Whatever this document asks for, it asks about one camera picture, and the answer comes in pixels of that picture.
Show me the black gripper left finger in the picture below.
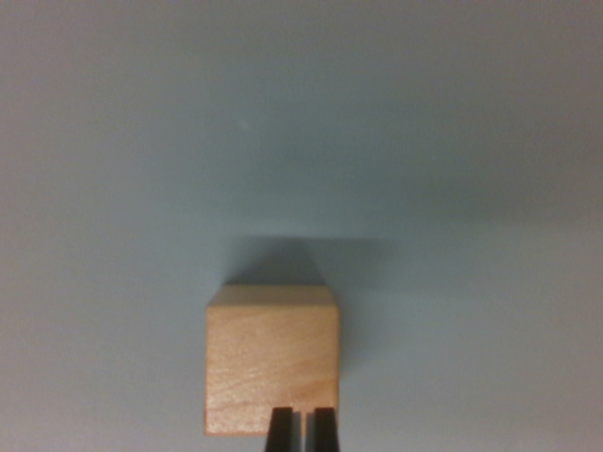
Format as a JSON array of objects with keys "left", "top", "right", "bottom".
[{"left": 265, "top": 408, "right": 294, "bottom": 452}]

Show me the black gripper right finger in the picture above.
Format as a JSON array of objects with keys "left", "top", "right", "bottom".
[{"left": 306, "top": 408, "right": 341, "bottom": 452}]

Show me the light wooden cube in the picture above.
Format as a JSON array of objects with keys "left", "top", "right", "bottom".
[{"left": 203, "top": 283, "right": 341, "bottom": 436}]

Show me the white plastic bin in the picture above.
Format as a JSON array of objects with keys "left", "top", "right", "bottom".
[{"left": 0, "top": 0, "right": 603, "bottom": 452}]

